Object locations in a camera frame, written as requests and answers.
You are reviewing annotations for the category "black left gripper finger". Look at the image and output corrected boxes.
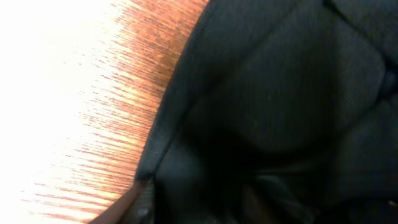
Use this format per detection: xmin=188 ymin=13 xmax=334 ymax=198
xmin=89 ymin=181 xmax=146 ymax=224

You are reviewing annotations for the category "black polo shirt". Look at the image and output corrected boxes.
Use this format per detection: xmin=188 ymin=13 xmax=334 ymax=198
xmin=136 ymin=0 xmax=397 ymax=223

